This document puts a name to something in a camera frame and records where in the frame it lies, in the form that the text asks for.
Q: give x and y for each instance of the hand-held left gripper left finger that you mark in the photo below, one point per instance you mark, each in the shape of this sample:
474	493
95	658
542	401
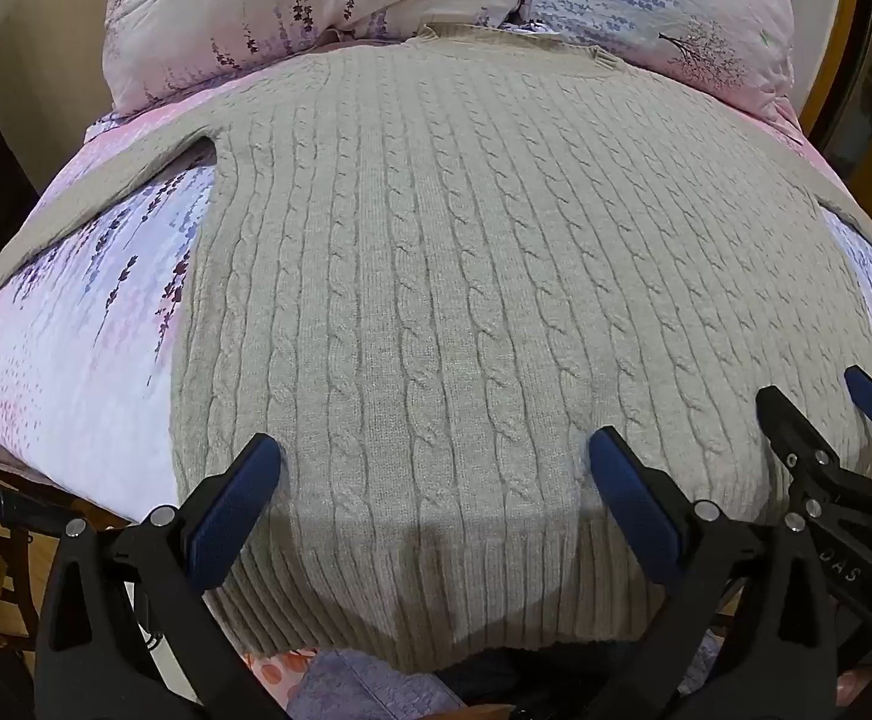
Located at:
232	511

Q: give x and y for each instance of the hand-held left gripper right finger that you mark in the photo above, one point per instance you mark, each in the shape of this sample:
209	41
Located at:
629	496

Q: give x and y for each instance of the orange dotted floral cloth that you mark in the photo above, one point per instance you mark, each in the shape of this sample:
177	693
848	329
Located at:
274	664

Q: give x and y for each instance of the pink floral bed sheet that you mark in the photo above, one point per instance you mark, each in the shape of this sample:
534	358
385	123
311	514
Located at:
68	360

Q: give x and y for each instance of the person's purple clothing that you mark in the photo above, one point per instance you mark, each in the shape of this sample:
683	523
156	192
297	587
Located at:
376	690

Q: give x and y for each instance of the wooden chair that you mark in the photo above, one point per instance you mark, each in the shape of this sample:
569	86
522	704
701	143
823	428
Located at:
0	570

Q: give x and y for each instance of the pale blue tree-print pillow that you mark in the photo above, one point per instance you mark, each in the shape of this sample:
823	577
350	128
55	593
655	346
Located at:
653	7

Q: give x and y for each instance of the pink floral pillow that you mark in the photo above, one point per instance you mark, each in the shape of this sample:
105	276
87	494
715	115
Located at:
278	7

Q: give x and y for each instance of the yellow wooden frame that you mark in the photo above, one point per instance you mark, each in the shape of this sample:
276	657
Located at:
852	90

